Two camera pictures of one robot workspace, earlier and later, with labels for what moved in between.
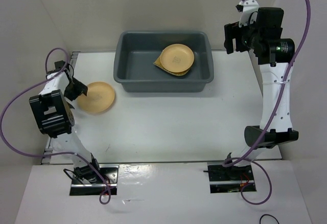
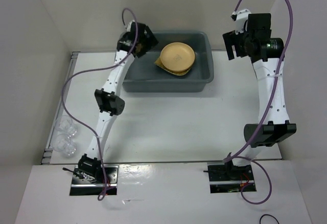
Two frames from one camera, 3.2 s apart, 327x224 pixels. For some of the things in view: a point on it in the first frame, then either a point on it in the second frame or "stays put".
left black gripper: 80,88 to 152,41
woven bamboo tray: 158,62 stays put
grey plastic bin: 137,51 stays put
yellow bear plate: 99,97 to 177,57
